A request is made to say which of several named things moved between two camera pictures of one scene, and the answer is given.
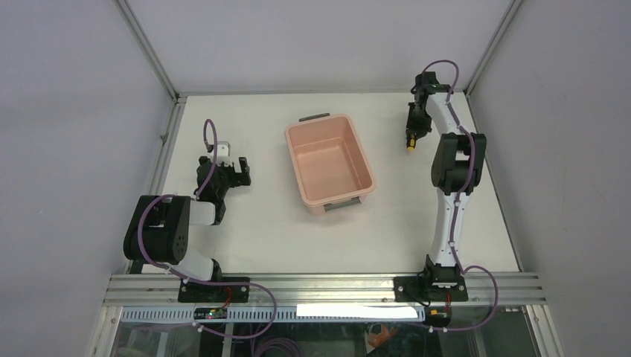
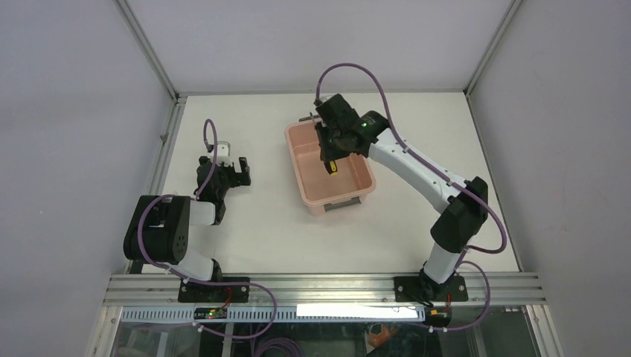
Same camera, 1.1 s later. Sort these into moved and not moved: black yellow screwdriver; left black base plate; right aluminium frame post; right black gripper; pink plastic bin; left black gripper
Moved: black yellow screwdriver; right black gripper
Not moved: left black gripper; pink plastic bin; left black base plate; right aluminium frame post
